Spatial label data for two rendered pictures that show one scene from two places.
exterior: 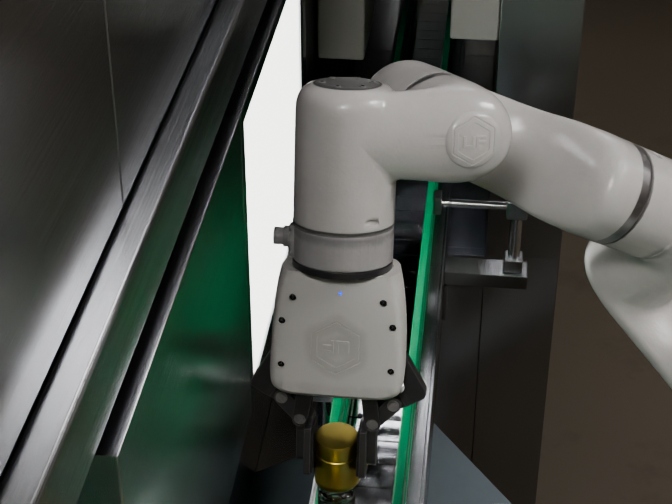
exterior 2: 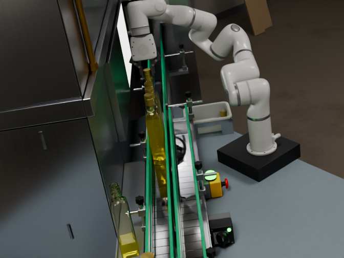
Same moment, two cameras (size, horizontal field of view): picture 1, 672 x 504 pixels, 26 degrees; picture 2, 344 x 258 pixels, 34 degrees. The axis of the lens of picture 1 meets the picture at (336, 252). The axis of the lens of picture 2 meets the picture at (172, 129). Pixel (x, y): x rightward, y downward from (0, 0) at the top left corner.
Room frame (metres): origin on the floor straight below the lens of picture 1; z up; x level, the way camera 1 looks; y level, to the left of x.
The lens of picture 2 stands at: (-1.26, 0.07, 2.03)
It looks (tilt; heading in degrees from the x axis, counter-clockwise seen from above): 28 degrees down; 356
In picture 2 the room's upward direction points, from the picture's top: 10 degrees counter-clockwise
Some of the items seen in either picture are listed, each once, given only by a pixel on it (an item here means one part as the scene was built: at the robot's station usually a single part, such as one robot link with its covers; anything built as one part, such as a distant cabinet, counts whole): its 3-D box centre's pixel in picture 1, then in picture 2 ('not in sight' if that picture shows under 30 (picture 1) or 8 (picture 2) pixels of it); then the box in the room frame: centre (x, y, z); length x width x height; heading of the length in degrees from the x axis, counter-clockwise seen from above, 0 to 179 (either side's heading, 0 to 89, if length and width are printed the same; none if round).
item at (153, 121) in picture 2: not in sight; (155, 133); (0.70, 0.02, 0.99); 0.06 x 0.06 x 0.21; 83
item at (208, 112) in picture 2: not in sight; (208, 119); (1.09, -0.25, 0.80); 0.22 x 0.17 x 0.09; 84
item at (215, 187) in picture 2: not in sight; (212, 186); (0.55, -0.16, 0.79); 0.07 x 0.07 x 0.07; 84
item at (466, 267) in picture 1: (496, 243); (179, 63); (1.62, -0.21, 0.90); 0.17 x 0.05 x 0.23; 84
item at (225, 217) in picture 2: not in sight; (220, 229); (0.27, -0.13, 0.79); 0.08 x 0.08 x 0.08; 84
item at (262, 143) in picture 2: not in sight; (262, 130); (0.72, -0.42, 0.89); 0.16 x 0.13 x 0.15; 116
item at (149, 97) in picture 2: not in sight; (149, 99); (0.70, 0.02, 1.14); 0.04 x 0.04 x 0.04
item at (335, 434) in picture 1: (336, 456); (147, 74); (0.87, 0.00, 1.17); 0.04 x 0.04 x 0.04
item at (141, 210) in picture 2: not in sight; (136, 214); (0.25, 0.14, 0.94); 0.07 x 0.04 x 0.13; 84
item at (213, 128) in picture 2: not in sight; (202, 122); (1.09, -0.22, 0.79); 0.27 x 0.17 x 0.08; 84
